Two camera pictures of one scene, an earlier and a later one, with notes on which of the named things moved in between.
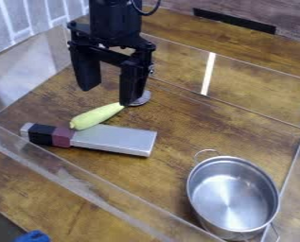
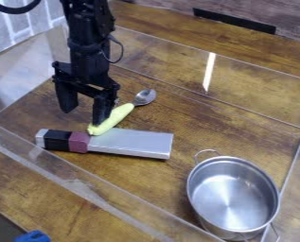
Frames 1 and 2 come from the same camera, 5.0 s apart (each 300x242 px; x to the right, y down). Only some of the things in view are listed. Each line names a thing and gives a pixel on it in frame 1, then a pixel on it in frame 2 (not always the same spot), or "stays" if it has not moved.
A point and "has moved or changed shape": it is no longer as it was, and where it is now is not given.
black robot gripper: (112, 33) -> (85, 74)
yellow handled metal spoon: (95, 115) -> (121, 112)
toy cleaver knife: (113, 138) has moved or changed shape
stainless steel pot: (232, 195) stays
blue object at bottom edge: (35, 235) stays
